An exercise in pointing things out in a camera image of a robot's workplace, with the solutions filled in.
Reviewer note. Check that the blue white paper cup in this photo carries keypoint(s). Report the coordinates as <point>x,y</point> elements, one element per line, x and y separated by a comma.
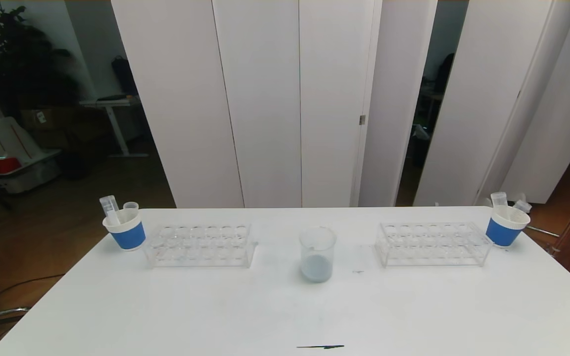
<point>127,236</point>
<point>503,231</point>

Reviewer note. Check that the white machine with slanted panel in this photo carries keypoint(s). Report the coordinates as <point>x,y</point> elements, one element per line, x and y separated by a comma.
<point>8,140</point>

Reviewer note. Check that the white folding partition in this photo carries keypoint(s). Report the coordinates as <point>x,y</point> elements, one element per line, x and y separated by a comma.
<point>488,99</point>
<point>265,99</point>

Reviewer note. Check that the black tape strip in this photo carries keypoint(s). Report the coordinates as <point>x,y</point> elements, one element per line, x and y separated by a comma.
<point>322,346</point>

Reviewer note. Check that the clear acrylic test tube rack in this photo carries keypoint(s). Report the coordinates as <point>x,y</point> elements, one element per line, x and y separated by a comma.
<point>201,247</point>
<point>423,244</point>

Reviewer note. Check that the red pigment test tube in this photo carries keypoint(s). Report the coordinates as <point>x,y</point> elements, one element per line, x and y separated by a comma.
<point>521,205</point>
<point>111,208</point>

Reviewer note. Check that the black bag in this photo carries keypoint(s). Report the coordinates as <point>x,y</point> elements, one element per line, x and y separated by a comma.
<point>123,75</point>

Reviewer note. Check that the blue pigment test tube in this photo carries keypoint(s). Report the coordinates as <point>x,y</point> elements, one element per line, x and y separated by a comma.
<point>131,206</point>

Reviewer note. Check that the white pigment test tube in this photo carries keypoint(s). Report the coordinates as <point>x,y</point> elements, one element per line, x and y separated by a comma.
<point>499,200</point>

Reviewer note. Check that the brown cardboard box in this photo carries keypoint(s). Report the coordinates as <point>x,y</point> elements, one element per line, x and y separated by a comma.
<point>42,120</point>

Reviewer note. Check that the dark green potted plant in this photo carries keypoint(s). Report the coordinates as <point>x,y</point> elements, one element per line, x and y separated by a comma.
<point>18,65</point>

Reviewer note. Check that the white standing desk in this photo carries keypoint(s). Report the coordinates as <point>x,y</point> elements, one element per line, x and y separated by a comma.
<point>113,102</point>

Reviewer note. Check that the clear glass beaker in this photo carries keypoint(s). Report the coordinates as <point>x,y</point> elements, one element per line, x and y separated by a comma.
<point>317,262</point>

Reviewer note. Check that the white partition foot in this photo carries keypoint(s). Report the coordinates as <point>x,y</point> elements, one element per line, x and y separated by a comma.
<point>485,201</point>

